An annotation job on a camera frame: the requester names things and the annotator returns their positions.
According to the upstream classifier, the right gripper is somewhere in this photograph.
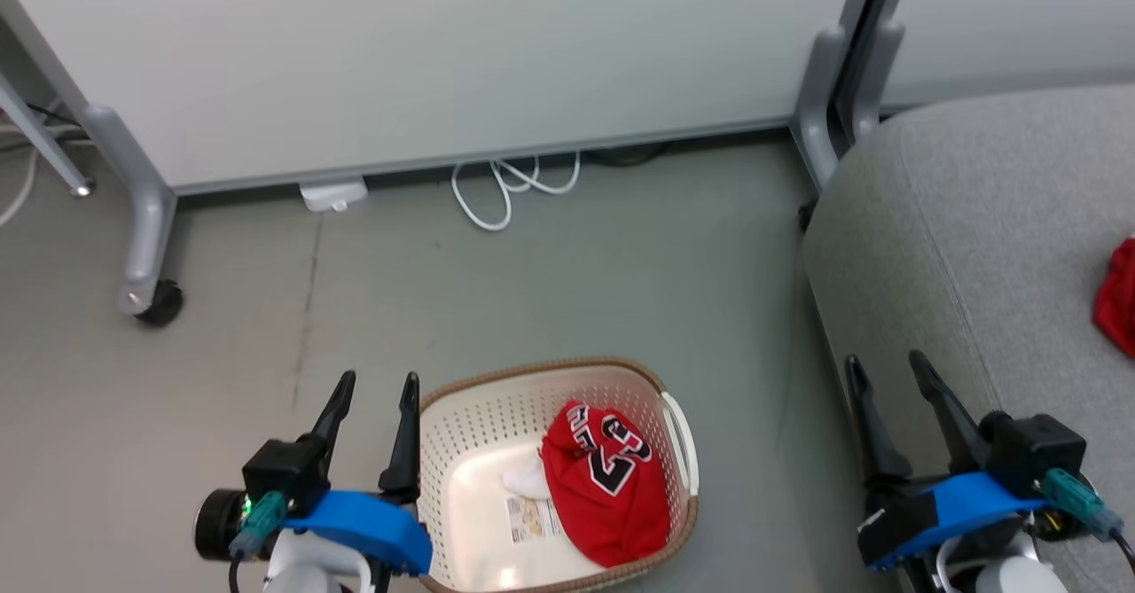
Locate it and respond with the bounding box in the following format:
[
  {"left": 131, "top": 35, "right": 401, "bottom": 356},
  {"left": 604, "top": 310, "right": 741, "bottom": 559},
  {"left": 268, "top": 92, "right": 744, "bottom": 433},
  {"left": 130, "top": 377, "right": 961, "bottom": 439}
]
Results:
[{"left": 843, "top": 349, "right": 990, "bottom": 569}]

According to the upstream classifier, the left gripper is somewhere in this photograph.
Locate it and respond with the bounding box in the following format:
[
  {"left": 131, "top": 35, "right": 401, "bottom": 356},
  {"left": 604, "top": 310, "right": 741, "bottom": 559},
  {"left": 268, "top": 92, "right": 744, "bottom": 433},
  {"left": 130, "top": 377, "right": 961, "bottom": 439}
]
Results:
[{"left": 194, "top": 370, "right": 423, "bottom": 563}]

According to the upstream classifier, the white cloth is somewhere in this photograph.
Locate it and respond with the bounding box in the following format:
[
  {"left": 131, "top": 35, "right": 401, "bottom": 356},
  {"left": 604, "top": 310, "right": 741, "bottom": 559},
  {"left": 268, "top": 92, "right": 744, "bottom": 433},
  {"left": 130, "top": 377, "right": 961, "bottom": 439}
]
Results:
[{"left": 501, "top": 450, "right": 552, "bottom": 500}]

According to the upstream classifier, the red white-striped garment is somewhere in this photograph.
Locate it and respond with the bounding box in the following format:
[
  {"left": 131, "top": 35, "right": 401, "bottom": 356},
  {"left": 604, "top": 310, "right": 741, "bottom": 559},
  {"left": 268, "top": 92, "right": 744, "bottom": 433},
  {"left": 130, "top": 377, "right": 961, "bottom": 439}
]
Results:
[{"left": 1092, "top": 236, "right": 1135, "bottom": 360}]

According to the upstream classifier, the red jersey with number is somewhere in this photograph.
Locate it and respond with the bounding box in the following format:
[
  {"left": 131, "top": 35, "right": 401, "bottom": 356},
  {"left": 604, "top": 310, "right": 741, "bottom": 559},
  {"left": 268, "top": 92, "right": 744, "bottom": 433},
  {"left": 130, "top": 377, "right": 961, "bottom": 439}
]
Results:
[{"left": 540, "top": 400, "right": 673, "bottom": 570}]

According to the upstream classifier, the grey fabric sofa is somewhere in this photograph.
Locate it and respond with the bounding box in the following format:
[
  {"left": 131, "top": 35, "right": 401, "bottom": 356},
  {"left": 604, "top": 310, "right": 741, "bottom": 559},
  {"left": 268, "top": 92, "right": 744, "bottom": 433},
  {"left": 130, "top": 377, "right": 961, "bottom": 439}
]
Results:
[{"left": 802, "top": 82, "right": 1135, "bottom": 593}]

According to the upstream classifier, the cream plastic laundry basket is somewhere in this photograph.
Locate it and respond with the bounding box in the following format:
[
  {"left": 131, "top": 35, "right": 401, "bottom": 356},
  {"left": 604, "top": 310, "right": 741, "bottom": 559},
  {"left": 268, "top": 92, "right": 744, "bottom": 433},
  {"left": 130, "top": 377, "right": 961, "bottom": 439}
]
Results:
[{"left": 414, "top": 357, "right": 701, "bottom": 593}]

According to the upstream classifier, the paper label sticker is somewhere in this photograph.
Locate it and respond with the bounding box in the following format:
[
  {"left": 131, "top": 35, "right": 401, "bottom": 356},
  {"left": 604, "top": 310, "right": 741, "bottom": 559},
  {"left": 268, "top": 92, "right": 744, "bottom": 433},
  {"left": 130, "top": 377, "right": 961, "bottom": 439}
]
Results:
[{"left": 505, "top": 495, "right": 562, "bottom": 543}]

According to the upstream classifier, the white power adapter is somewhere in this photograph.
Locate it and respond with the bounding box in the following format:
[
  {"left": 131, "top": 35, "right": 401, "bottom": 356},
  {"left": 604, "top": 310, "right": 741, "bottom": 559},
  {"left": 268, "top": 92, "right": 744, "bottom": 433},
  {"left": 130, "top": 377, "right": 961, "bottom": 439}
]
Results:
[{"left": 299, "top": 177, "right": 370, "bottom": 214}]

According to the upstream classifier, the grey partition foot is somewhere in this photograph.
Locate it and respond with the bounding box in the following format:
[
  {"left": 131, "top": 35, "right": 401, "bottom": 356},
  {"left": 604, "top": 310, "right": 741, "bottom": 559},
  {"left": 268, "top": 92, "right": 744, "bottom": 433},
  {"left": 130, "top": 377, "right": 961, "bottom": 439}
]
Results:
[
  {"left": 82, "top": 104, "right": 179, "bottom": 316},
  {"left": 790, "top": 25, "right": 851, "bottom": 191},
  {"left": 850, "top": 18, "right": 906, "bottom": 143}
]

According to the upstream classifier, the large white partition panel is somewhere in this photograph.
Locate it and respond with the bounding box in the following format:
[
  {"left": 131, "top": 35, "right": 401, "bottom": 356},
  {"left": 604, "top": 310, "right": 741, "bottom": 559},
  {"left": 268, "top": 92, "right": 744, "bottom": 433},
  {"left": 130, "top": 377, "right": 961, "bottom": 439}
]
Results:
[{"left": 0, "top": 0, "right": 888, "bottom": 197}]

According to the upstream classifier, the narrow white partition panel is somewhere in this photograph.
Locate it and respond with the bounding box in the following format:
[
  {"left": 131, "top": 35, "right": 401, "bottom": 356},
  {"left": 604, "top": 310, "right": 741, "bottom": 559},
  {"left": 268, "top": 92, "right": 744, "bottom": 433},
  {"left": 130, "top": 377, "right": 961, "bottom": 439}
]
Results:
[{"left": 881, "top": 0, "right": 1135, "bottom": 113}]

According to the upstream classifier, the grey metal table leg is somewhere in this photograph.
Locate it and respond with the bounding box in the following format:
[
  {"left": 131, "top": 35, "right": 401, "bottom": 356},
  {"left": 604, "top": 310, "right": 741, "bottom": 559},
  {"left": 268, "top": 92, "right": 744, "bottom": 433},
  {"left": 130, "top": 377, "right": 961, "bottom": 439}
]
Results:
[{"left": 0, "top": 74, "right": 98, "bottom": 199}]

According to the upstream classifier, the blue left camera mount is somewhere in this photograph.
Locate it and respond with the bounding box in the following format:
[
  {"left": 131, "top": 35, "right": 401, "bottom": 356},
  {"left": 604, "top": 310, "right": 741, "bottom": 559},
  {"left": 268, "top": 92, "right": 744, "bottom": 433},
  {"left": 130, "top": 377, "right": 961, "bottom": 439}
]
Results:
[{"left": 282, "top": 488, "right": 434, "bottom": 577}]

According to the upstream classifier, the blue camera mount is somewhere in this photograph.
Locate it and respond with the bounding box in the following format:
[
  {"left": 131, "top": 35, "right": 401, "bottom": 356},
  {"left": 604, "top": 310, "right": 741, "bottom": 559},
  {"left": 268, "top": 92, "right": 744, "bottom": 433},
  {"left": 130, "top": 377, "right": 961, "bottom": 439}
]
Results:
[
  {"left": 865, "top": 471, "right": 1049, "bottom": 573},
  {"left": 282, "top": 488, "right": 434, "bottom": 577}
]

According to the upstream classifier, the blue right camera mount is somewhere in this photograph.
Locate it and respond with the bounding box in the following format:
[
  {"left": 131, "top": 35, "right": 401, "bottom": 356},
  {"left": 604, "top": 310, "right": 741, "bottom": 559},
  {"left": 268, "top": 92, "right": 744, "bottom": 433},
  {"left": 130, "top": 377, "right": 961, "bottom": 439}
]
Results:
[{"left": 865, "top": 471, "right": 1049, "bottom": 573}]

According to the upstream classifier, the teal left camera connector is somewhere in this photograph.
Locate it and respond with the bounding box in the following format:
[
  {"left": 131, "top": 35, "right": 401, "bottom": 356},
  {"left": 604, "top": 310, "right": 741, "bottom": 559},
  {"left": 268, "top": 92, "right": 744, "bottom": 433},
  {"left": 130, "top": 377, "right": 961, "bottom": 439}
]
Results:
[{"left": 228, "top": 490, "right": 290, "bottom": 561}]

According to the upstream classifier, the teal camera connector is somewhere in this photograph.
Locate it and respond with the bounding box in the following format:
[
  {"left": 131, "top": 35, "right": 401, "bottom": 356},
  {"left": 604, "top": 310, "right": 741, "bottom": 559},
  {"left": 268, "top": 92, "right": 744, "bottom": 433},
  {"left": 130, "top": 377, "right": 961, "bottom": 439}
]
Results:
[
  {"left": 228, "top": 490, "right": 290, "bottom": 561},
  {"left": 1041, "top": 468, "right": 1126, "bottom": 542}
]

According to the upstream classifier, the teal right camera connector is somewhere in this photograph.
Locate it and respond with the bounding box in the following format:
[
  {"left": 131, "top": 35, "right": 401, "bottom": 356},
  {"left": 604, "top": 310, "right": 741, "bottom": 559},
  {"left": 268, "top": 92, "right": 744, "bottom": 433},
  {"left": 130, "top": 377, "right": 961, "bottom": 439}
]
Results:
[{"left": 1041, "top": 468, "right": 1126, "bottom": 542}]

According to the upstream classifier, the white looped cable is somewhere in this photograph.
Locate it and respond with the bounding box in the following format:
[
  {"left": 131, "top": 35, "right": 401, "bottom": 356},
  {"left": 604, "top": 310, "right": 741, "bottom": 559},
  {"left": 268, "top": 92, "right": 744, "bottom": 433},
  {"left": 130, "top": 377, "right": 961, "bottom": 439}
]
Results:
[{"left": 450, "top": 151, "right": 583, "bottom": 233}]

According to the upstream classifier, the black coiled cable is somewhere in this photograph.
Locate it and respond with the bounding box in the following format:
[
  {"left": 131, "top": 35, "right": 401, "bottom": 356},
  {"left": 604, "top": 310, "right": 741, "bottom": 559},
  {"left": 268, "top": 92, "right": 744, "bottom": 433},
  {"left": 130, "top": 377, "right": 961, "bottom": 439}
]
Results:
[{"left": 584, "top": 140, "right": 667, "bottom": 168}]

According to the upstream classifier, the white floor cable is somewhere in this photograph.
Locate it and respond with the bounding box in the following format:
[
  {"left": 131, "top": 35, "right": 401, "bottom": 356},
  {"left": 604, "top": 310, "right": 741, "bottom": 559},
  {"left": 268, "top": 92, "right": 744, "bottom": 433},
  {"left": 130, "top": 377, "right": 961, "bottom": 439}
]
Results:
[{"left": 0, "top": 121, "right": 47, "bottom": 230}]

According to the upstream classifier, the black floor cable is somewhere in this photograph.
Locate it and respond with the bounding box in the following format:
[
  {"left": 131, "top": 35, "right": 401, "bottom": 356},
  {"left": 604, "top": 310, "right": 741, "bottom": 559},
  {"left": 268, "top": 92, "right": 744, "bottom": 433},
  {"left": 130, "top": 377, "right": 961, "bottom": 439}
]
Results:
[{"left": 25, "top": 102, "right": 82, "bottom": 130}]

